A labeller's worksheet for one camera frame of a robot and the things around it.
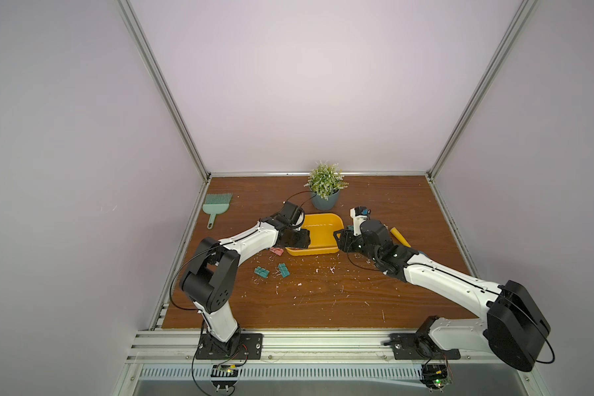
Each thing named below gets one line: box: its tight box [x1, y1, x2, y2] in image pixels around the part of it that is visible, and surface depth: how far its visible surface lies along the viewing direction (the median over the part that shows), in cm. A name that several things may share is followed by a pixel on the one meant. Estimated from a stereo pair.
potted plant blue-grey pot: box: [303, 160, 349, 212], surface depth 99 cm
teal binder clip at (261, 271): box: [254, 265, 270, 279], surface depth 89 cm
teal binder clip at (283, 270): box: [278, 262, 291, 279], surface depth 89 cm
